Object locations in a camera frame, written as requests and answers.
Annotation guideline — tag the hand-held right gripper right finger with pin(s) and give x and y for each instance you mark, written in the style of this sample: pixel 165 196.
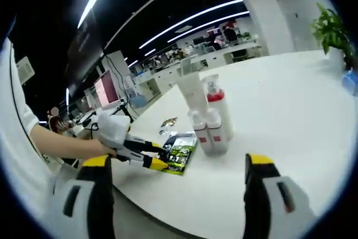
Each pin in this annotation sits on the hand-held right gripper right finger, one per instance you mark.
pixel 257 194

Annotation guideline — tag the blue water jug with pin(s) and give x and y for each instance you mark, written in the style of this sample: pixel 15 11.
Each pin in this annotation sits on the blue water jug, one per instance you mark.
pixel 138 102

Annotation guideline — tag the green potted plant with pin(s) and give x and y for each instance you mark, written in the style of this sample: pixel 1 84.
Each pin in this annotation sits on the green potted plant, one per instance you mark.
pixel 330 26

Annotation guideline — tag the large dark wall screen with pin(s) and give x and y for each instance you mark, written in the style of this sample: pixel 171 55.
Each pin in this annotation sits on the large dark wall screen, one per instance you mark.
pixel 84 54

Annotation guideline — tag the green black skincare sachet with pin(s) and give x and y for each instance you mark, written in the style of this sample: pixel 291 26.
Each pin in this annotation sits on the green black skincare sachet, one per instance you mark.
pixel 181 152

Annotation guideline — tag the small white sachet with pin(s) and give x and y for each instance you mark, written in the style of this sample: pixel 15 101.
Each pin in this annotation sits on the small white sachet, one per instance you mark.
pixel 165 132

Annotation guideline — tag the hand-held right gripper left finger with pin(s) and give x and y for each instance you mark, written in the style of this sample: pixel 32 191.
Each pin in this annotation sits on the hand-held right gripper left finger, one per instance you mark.
pixel 100 194

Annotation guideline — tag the white skincare tube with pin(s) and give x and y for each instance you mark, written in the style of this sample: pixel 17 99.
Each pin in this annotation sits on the white skincare tube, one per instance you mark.
pixel 193 88

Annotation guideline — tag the person's left hand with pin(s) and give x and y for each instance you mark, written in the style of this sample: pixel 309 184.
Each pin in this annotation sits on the person's left hand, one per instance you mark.
pixel 100 149

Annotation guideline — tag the person in white shirt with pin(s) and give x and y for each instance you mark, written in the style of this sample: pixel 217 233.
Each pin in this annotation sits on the person in white shirt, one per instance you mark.
pixel 14 152

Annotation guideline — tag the white office counter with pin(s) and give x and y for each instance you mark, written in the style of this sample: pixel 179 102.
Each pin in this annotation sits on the white office counter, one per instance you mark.
pixel 156 82

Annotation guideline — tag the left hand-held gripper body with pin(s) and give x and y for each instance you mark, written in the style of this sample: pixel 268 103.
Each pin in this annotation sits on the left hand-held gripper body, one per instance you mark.
pixel 112 130

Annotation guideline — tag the gold skincare sachet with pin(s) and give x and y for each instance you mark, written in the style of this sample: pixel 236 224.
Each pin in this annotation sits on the gold skincare sachet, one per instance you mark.
pixel 169 122

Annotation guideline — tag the ceiling air conditioner unit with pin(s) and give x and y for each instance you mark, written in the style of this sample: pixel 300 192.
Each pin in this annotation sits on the ceiling air conditioner unit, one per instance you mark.
pixel 25 69

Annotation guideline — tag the tall red-banded skincare bottle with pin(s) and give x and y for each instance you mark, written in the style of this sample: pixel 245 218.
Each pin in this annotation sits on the tall red-banded skincare bottle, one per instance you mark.
pixel 223 116

